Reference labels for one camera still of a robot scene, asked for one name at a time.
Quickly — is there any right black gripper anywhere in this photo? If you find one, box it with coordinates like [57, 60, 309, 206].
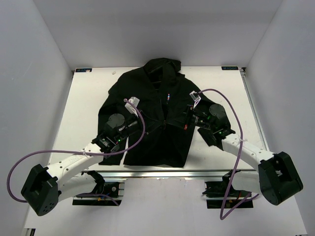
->
[167, 104, 215, 130]

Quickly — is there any black jacket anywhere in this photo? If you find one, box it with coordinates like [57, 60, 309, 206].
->
[98, 58, 216, 168]

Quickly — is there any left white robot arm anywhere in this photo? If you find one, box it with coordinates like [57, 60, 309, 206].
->
[21, 113, 146, 216]

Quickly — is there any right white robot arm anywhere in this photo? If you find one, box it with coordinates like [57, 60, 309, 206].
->
[184, 104, 303, 206]

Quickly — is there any blue table label right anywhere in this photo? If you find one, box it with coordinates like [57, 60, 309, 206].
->
[221, 66, 239, 70]

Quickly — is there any blue table label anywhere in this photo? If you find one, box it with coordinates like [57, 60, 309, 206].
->
[75, 68, 92, 73]
[221, 66, 239, 70]

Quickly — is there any blue table label left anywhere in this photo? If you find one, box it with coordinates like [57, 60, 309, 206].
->
[75, 68, 92, 73]

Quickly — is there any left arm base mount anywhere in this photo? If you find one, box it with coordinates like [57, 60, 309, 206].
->
[72, 171, 125, 207]

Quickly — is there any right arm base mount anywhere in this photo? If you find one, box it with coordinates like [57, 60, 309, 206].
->
[202, 171, 248, 209]

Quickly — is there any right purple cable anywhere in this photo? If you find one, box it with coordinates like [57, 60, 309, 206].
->
[195, 88, 260, 220]

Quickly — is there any purple cable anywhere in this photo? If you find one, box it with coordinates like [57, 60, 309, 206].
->
[195, 88, 260, 220]
[6, 98, 146, 206]

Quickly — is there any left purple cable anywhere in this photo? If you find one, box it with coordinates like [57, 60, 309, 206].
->
[6, 98, 146, 206]

